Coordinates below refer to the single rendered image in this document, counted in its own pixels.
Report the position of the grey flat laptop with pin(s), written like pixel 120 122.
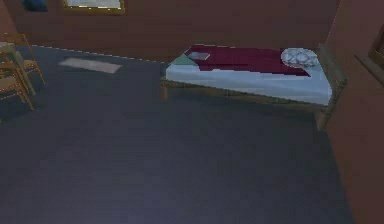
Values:
pixel 198 55

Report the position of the gold framed window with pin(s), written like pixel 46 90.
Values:
pixel 95 4

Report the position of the green triangular cloth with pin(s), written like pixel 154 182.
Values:
pixel 182 61

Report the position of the wooden chair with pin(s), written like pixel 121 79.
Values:
pixel 28 60
pixel 11 83

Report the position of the white patterned pillow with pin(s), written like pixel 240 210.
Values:
pixel 299 57

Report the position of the dark red blanket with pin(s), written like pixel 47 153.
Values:
pixel 246 59

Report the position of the dark blue wall object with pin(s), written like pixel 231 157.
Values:
pixel 34 4

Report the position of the wooden bed with pale sheet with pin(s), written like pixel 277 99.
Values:
pixel 253 85

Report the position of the wooden framed window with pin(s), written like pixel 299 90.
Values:
pixel 375 58

